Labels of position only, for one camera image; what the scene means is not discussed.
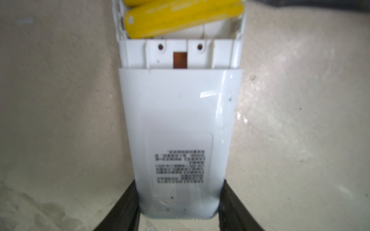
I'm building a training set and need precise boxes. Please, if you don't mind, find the white remote control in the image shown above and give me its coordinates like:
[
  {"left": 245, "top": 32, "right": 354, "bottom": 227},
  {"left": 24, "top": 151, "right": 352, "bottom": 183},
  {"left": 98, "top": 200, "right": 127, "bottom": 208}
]
[{"left": 112, "top": 1, "right": 246, "bottom": 219}]

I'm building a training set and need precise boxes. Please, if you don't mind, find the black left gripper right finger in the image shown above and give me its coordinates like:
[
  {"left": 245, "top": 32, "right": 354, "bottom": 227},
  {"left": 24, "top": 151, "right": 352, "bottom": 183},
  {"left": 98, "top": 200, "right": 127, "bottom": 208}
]
[{"left": 218, "top": 180, "right": 264, "bottom": 231}]

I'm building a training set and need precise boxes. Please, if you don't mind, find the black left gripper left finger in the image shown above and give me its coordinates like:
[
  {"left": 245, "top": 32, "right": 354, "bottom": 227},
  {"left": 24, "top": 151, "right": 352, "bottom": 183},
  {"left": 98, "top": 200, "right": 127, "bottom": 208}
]
[{"left": 94, "top": 181, "right": 140, "bottom": 231}]

